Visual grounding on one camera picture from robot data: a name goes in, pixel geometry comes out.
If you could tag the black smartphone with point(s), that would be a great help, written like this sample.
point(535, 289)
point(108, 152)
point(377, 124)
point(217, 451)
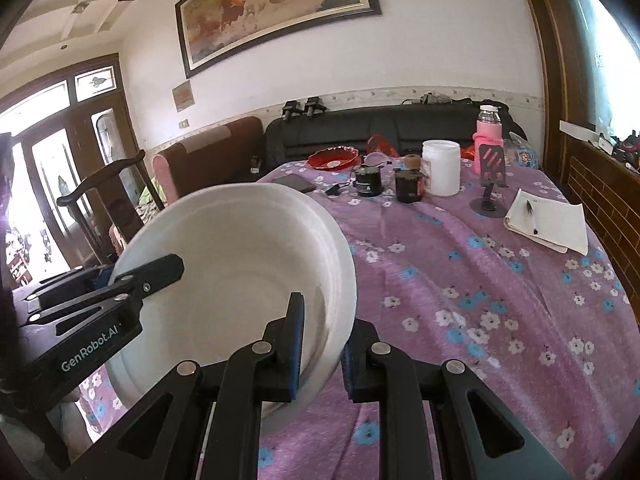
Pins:
point(295, 183)

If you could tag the brown armchair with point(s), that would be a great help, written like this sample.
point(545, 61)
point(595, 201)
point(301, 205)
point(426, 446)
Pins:
point(200, 160)

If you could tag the black pen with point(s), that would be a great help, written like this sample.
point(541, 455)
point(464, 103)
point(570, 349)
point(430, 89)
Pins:
point(531, 217)

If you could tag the black phone stand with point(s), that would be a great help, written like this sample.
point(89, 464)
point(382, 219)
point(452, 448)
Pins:
point(487, 207)

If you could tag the white plastic jar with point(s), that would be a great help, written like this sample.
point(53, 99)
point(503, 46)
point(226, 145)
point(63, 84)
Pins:
point(440, 170)

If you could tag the white paper notebook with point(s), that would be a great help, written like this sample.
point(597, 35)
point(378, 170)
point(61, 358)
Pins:
point(555, 220)

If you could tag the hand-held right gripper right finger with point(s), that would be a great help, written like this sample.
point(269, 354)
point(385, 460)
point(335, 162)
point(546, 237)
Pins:
point(350, 360)

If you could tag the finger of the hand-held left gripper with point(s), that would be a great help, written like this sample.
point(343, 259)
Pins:
point(75, 280)
point(160, 272)

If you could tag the black clamp device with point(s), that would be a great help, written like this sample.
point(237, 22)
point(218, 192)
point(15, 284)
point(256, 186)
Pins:
point(290, 110)
point(315, 106)

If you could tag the small black key fob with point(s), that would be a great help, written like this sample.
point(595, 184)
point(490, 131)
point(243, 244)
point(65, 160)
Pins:
point(336, 189)

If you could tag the black jar with red label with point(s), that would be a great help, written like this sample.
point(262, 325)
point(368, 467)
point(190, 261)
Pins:
point(410, 187)

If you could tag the long white box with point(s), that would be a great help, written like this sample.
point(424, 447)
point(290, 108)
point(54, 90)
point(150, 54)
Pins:
point(577, 131)

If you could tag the pink thermos bottle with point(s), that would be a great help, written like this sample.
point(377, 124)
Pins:
point(487, 130)

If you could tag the dark wooden chair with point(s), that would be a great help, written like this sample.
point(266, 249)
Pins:
point(100, 175)

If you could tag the black leather sofa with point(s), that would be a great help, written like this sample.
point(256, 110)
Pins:
point(350, 125)

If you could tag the red glass plate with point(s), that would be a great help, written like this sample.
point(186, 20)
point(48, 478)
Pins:
point(330, 160)

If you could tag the small wall plaque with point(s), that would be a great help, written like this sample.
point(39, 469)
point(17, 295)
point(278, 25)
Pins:
point(183, 96)

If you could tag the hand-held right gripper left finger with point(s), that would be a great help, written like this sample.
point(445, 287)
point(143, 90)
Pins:
point(297, 330)

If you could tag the red bag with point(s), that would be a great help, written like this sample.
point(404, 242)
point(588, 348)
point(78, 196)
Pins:
point(382, 145)

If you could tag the wooden glass door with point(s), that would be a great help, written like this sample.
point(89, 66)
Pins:
point(102, 125)

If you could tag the clear plastic bag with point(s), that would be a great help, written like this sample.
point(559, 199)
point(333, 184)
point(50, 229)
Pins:
point(522, 152)

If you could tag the large white foam bowl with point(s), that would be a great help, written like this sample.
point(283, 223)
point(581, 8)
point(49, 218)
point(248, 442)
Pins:
point(225, 260)

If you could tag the black backpack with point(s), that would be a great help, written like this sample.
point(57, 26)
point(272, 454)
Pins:
point(507, 120)

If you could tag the framed painting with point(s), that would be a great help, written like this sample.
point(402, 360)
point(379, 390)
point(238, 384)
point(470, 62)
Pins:
point(260, 5)

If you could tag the purple floral tablecloth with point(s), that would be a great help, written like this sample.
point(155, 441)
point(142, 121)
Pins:
point(450, 270)

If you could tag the brown round lid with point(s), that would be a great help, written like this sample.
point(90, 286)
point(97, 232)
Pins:
point(411, 161)

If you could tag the wooden brick-pattern cabinet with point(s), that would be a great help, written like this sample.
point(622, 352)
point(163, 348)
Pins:
point(605, 200)

